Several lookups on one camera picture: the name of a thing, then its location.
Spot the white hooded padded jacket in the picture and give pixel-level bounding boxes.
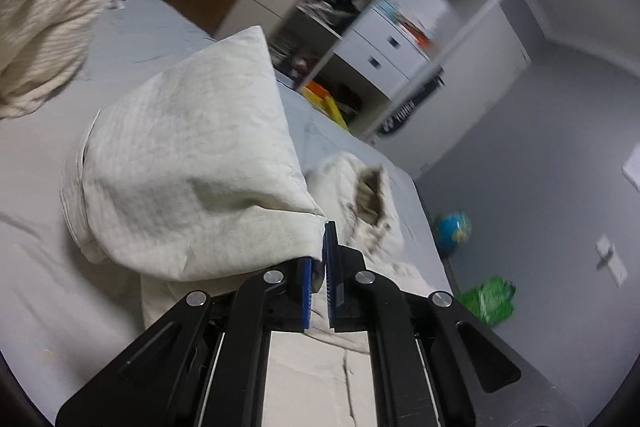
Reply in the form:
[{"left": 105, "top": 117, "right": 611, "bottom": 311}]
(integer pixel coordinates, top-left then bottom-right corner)
[{"left": 61, "top": 27, "right": 432, "bottom": 426}]

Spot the green shopping bag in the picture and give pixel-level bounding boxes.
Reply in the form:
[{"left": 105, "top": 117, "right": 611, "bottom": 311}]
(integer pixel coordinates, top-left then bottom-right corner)
[{"left": 458, "top": 277, "right": 516, "bottom": 327}]

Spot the blue globe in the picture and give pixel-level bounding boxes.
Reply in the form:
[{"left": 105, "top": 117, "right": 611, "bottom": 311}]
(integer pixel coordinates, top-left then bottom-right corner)
[{"left": 432, "top": 211, "right": 472, "bottom": 253}]

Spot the black Yonex racket bag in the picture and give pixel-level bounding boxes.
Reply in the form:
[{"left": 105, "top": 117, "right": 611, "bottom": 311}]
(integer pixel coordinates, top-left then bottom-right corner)
[{"left": 375, "top": 70, "right": 444, "bottom": 136}]

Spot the white drawer unit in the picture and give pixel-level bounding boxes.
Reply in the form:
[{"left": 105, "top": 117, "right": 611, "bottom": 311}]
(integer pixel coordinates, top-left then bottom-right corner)
[{"left": 335, "top": 10, "right": 428, "bottom": 100}]

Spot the white open wardrobe shelf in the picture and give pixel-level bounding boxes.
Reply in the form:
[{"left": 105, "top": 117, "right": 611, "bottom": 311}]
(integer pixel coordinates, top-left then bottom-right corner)
[{"left": 267, "top": 0, "right": 534, "bottom": 141}]

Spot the cream knitted blanket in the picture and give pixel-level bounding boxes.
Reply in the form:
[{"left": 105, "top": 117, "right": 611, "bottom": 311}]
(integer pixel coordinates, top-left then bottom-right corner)
[{"left": 1, "top": 0, "right": 111, "bottom": 119}]

